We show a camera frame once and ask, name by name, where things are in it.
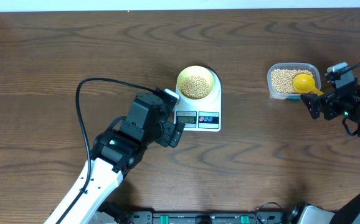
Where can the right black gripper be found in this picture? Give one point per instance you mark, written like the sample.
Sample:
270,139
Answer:
315,106

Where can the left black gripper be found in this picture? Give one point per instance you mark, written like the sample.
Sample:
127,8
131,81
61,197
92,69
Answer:
169,133

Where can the yellow plastic measuring scoop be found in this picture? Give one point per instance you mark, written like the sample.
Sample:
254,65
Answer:
305,84

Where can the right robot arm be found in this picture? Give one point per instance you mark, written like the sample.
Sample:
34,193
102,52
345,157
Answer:
349,213

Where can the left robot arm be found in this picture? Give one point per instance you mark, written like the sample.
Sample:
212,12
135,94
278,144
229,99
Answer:
116,151

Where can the white digital kitchen scale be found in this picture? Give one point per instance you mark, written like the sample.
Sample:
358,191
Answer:
201,115

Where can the soybeans in yellow bowl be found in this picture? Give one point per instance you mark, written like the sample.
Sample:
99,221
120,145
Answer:
195,87

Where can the pale yellow plastic bowl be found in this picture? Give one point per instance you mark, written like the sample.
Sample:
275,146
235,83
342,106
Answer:
195,71

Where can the pile of soybeans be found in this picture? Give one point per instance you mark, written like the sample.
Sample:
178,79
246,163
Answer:
282,79

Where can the clear plastic container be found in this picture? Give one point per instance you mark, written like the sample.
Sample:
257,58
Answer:
292,66

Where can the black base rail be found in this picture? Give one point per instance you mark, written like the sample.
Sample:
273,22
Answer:
110,213

